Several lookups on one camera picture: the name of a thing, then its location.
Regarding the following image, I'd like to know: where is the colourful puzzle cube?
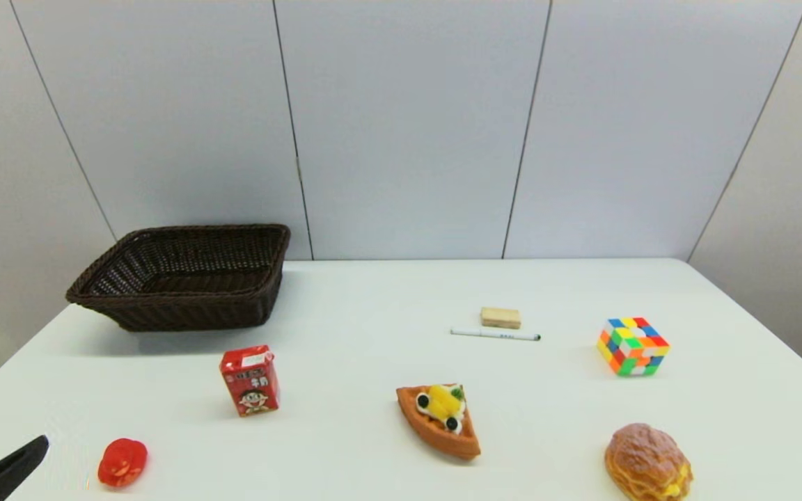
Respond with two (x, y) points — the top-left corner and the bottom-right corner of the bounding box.
(597, 317), (671, 377)

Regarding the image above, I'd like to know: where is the toy cream puff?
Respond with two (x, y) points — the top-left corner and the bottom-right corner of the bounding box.
(605, 423), (694, 501)

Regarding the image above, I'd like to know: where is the toy fruit waffle slice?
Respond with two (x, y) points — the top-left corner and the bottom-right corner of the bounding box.
(395, 383), (482, 461)

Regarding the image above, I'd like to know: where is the dark brown wicker basket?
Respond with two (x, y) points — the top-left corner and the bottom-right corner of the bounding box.
(65, 223), (292, 333)

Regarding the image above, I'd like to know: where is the red tomato toy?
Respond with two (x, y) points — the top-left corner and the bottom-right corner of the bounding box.
(97, 438), (148, 488)

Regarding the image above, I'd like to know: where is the small wooden block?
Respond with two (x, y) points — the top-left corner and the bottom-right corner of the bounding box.
(481, 307), (522, 330)

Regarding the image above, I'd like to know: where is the white stylus pen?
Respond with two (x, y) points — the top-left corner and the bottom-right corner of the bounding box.
(450, 328), (542, 342)

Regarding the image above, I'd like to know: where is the red milk carton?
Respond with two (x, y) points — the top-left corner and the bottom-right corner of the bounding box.
(219, 346), (281, 418)

